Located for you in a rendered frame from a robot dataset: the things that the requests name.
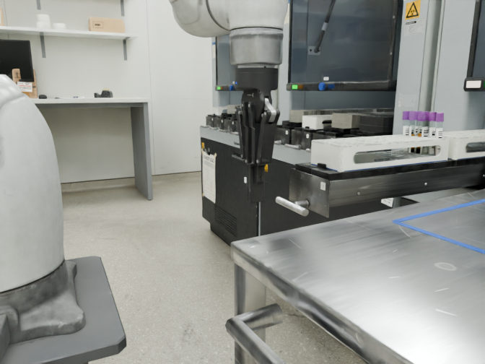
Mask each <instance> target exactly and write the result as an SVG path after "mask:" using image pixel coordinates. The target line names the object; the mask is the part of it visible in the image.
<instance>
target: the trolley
mask: <svg viewBox="0 0 485 364"><path fill-rule="evenodd" d="M230 258H231V260H232V261H233V262H234V303H235V316H234V317H232V318H230V319H228V320H227V322H226V324H225V327H226V330H227V332H228V333H229V334H230V335H231V337H232V338H233V339H234V340H235V364H286V363H285V362H284V361H283V360H282V359H281V358H280V357H279V356H278V355H277V354H276V353H275V352H274V351H273V350H272V349H271V348H270V347H269V346H268V345H267V344H266V328H268V327H270V326H274V325H277V324H281V323H282V322H283V319H284V317H283V312H282V310H281V308H280V306H279V305H278V304H277V303H274V304H271V305H268V306H266V287H268V288H269V289H270V290H272V291H273V292H275V293H276V294H277V295H278V296H279V297H281V298H282V299H284V300H285V301H286V302H288V303H289V304H290V305H291V306H293V307H294V308H296V309H297V310H298V311H299V312H301V313H302V314H304V315H305V316H306V317H308V318H309V319H310V320H311V321H313V322H314V323H316V324H317V325H318V326H319V327H321V328H322V329H324V330H325V331H326V332H328V333H329V334H330V335H331V336H333V337H334V338H336V339H337V340H338V341H339V342H341V343H342V344H343V345H345V346H346V347H348V348H349V349H350V350H351V351H353V352H354V353H356V354H357V355H358V356H360V357H361V358H362V359H363V360H365V361H366V362H368V363H369V364H485V189H482V190H478V191H472V192H468V193H464V194H458V195H454V196H448V197H444V198H440V199H434V200H430V201H423V202H420V203H416V204H410V205H406V206H402V207H396V208H392V209H386V210H382V211H378V212H372V213H368V214H361V215H358V216H354V217H347V218H344V219H340V220H334V221H330V222H324V223H320V224H316V225H310V226H306V227H299V228H296V229H292V230H285V231H282V232H278V233H272V234H268V235H262V236H258V237H254V238H248V239H244V240H238V241H234V242H231V244H230Z"/></svg>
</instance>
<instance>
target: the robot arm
mask: <svg viewBox="0 0 485 364"><path fill-rule="evenodd" d="M168 1H169V2H170V4H171V6H172V13H173V16H174V18H175V21H176V22H177V24H178V25H179V26H180V28H181V29H182V30H184V31H185V32H187V33H188V34H190V35H193V36H196V37H200V38H213V37H219V36H223V35H227V34H230V63H231V64H232V65H235V66H237V67H238V68H236V69H235V89H236V90H242V99H241V103H242V105H241V106H240V107H236V108H235V114H236V117H237V125H238V133H239V140H240V154H241V158H242V159H243V160H244V159H245V163H246V164H247V165H246V201H247V202H249V203H256V202H264V189H265V165H267V164H271V161H272V155H273V150H274V140H275V135H276V125H277V122H278V120H279V117H280V110H279V109H278V110H274V108H273V107H272V106H271V105H272V98H271V91H272V90H277V88H278V69H277V68H275V66H276V65H280V64H282V57H283V38H284V34H283V29H284V21H285V17H286V15H287V8H288V0H168ZM76 274H77V265H76V263H75V262H72V261H65V257H64V215H63V204H62V195H61V182H60V177H59V171H58V162H57V157H56V150H55V146H54V143H53V137H52V134H51V130H50V129H49V127H48V125H47V123H46V121H45V119H44V118H43V116H42V114H41V112H40V111H39V110H38V108H37V107H36V105H35V104H34V102H33V101H31V99H30V98H29V97H28V96H27V95H26V94H25V93H23V92H22V91H21V89H20V88H19V87H18V86H17V85H16V84H15V83H14V82H13V81H12V80H11V79H10V78H8V76H7V75H5V74H0V360H1V358H2V356H3V354H4V352H5V350H6V348H7V346H8V345H12V344H16V343H20V342H25V341H28V340H31V339H37V338H41V337H49V336H52V335H67V334H73V333H75V332H78V331H79V330H81V329H83V328H84V326H85V317H84V311H83V310H82V309H81V308H80V307H79V306H78V305H77V300H76V294H75V289H74V277H75V275H76Z"/></svg>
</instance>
